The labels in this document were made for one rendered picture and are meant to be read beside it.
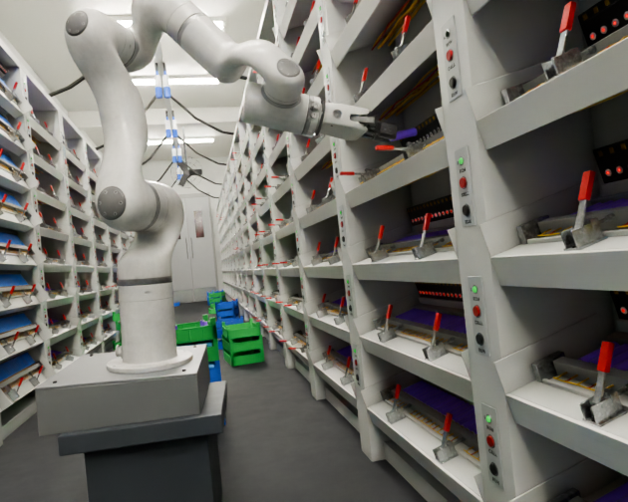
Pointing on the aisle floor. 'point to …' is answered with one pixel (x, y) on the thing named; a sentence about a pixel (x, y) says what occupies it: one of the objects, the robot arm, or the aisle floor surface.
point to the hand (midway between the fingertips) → (385, 132)
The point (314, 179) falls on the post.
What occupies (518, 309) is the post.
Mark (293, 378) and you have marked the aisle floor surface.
